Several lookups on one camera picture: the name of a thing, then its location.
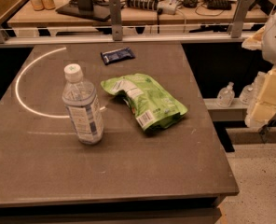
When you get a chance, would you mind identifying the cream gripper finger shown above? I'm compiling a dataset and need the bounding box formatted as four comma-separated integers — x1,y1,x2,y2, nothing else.
241,26,265,50
244,65,276,128

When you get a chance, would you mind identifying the green rice chip bag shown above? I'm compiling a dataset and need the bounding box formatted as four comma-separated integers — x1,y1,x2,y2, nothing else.
101,74,187,132

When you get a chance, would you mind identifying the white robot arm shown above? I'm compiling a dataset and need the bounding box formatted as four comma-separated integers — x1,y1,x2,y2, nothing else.
241,12,276,128

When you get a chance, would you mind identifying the clear sanitizer bottle right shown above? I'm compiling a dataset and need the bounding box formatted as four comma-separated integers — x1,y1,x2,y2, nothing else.
239,84,254,105

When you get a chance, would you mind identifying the clear sanitizer bottle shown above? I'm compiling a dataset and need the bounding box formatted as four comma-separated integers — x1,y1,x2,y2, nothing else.
216,82,235,107
239,84,254,105

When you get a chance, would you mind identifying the grey metal shelf beam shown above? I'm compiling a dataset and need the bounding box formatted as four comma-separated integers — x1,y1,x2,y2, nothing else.
204,98,276,121

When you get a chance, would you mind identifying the clear sanitizer bottle left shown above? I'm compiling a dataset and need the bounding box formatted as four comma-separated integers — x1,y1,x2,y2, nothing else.
216,82,235,107

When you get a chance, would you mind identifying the white power adapter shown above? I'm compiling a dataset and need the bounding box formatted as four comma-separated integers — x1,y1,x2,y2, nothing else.
158,0,177,15

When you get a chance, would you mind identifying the wooden desk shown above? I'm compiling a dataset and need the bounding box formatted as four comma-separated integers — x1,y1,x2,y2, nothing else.
7,0,269,30

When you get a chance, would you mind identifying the black power strip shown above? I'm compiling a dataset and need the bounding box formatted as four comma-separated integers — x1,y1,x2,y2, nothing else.
126,0,158,11

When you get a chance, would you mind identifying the dark blue snack bar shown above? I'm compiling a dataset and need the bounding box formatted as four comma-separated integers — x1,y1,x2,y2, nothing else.
101,48,135,65

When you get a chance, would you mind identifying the black monitor stand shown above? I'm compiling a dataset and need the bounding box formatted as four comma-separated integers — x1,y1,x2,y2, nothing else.
56,0,121,23

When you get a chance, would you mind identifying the clear plastic water bottle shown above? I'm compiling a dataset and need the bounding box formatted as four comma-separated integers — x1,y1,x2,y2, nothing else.
62,63,104,145

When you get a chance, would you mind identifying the metal guard rail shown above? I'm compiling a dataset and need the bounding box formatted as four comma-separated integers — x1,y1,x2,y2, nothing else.
0,0,267,41

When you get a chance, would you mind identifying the black cable bundle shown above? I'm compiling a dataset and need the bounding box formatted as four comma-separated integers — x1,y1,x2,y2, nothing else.
183,0,233,17

